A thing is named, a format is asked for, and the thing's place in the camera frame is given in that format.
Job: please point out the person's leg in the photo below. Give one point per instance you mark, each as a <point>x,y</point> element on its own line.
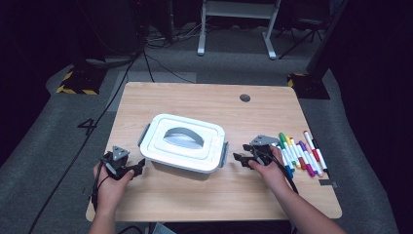
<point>164,229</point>

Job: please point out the magenta marker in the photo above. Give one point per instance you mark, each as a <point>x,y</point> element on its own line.
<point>310,170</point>

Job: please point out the purple marker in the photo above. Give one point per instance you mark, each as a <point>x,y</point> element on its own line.
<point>303,146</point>

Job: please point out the black marker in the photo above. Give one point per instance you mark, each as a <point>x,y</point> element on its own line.
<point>325,169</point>

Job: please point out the dark metal stand post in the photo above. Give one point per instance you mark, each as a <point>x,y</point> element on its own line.
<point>328,32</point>

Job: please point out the grey tape strip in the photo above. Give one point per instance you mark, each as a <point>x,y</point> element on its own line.
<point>328,183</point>

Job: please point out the white container lid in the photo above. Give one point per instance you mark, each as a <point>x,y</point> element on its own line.
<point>156,130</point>

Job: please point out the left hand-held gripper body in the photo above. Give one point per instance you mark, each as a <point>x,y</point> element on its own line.
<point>118,162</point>

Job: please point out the brown marker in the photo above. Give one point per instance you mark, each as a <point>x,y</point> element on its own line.
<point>302,163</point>

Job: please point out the salmon marker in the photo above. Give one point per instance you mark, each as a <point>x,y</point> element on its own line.
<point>319,172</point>

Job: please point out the black tripod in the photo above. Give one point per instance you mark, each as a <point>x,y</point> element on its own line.
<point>302,35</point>

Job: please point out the black stand base hazard stripes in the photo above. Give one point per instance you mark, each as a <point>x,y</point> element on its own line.
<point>310,87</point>
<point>81,81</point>

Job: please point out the person's right hand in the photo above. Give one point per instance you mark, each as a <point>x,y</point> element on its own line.
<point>274,174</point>

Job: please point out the white metal desk frame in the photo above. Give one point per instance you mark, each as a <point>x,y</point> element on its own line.
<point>238,9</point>

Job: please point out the green marker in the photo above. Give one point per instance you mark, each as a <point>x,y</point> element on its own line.
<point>282,137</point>

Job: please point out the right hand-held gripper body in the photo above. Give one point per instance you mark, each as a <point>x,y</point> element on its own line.
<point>264,140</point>

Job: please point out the blue marker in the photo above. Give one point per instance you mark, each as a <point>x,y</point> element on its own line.
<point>288,171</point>

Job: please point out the red marker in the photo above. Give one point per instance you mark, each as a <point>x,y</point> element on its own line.
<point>316,155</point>

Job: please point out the person's left hand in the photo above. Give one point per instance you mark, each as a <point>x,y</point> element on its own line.
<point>108,193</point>

